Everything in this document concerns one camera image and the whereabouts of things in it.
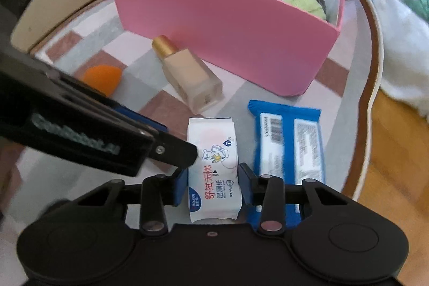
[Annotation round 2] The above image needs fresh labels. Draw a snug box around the pink cardboard box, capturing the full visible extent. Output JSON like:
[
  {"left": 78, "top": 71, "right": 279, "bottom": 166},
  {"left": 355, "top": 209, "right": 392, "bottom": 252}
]
[{"left": 108, "top": 0, "right": 345, "bottom": 97}]

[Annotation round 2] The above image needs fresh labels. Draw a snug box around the green yarn ball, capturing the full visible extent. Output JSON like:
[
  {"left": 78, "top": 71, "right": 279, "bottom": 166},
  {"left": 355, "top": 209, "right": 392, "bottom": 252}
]
[{"left": 281, "top": 0, "right": 327, "bottom": 22}]

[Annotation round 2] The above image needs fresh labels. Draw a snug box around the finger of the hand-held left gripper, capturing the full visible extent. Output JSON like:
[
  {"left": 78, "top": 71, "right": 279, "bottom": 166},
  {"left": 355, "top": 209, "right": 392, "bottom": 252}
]
[
  {"left": 55, "top": 72, "right": 169, "bottom": 134},
  {"left": 147, "top": 130, "right": 199, "bottom": 170}
]

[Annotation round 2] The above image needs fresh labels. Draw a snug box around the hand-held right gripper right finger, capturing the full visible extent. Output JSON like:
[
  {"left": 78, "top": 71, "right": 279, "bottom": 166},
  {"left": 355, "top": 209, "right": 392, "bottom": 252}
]
[{"left": 237, "top": 164, "right": 352, "bottom": 233}]

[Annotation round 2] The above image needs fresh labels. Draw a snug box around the orange makeup sponge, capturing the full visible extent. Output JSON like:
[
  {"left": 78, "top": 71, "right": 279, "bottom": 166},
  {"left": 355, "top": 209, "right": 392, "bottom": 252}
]
[{"left": 82, "top": 66, "right": 123, "bottom": 95}]

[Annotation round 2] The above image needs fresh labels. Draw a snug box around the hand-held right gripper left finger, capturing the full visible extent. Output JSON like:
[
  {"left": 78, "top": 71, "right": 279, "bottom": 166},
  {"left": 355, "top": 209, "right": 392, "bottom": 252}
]
[{"left": 72, "top": 169, "right": 189, "bottom": 236}]

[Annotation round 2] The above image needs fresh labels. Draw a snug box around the small white tissue packet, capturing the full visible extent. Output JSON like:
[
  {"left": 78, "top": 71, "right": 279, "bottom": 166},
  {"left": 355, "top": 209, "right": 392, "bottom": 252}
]
[{"left": 186, "top": 117, "right": 242, "bottom": 223}]

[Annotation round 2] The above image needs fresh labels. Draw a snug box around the foundation bottle with gold cap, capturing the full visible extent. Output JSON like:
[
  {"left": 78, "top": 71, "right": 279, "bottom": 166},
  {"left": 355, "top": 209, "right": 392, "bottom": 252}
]
[{"left": 151, "top": 35, "right": 223, "bottom": 113}]

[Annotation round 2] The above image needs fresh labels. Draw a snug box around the blue wet wipes packet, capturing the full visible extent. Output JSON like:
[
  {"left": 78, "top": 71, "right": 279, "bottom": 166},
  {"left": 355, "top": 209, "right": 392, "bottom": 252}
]
[{"left": 247, "top": 100, "right": 327, "bottom": 229}]

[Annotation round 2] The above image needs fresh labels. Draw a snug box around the checkered rug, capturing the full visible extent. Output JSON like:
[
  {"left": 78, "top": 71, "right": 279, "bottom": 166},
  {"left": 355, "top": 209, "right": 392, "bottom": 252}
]
[{"left": 0, "top": 0, "right": 384, "bottom": 226}]

